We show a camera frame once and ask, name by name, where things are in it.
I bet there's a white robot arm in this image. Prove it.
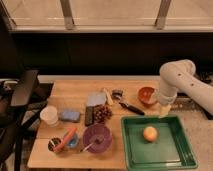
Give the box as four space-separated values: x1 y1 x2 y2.
157 59 213 115

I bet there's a small dark cup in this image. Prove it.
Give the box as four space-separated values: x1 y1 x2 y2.
48 137 61 152

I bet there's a white paper cup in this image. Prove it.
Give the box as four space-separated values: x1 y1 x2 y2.
40 106 59 126

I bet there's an orange bowl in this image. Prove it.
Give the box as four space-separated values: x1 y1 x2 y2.
138 87 156 106

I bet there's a yellow red apple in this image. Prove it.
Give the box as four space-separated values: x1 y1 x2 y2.
143 126 158 142

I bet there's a green plastic tray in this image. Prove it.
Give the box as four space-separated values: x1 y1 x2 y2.
121 115 198 171

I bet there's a small metal tin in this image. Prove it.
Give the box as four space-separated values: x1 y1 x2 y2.
112 89 123 99

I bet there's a yellow banana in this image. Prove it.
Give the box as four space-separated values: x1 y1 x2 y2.
103 88 114 106

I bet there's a bunch of dark grapes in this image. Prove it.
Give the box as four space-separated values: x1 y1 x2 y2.
93 105 112 124

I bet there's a spoon in purple bowl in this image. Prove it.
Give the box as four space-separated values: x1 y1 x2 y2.
79 138 104 152

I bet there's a purple bowl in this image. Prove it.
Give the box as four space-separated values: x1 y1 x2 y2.
82 124 112 154

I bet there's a black remote control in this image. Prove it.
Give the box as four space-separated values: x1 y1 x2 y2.
85 106 94 126

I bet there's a blue sponge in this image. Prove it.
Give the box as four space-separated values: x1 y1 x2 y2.
60 110 80 122

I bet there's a small blue bowl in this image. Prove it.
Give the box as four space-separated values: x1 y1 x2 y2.
66 134 79 148

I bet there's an orange carrot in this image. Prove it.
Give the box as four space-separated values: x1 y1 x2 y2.
53 127 77 152

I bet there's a black chair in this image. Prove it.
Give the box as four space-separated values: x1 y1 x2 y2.
0 70 47 171

